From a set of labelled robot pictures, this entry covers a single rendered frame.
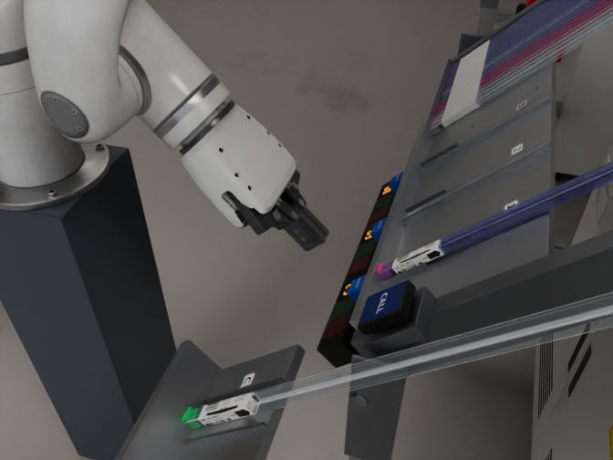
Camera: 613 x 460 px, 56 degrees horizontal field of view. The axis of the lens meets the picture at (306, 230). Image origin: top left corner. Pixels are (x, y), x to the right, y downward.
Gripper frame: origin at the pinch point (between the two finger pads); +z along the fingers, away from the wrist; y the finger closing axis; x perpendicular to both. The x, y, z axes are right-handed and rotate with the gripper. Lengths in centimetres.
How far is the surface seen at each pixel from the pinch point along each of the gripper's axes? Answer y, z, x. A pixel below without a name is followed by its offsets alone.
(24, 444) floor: 3, 9, -100
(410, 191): -16.2, 9.0, 3.5
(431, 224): -7.4, 10.0, 7.9
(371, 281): 2.2, 8.0, 3.5
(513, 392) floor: -45, 80, -28
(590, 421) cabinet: -10, 52, 5
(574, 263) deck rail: 9.9, 9.0, 25.2
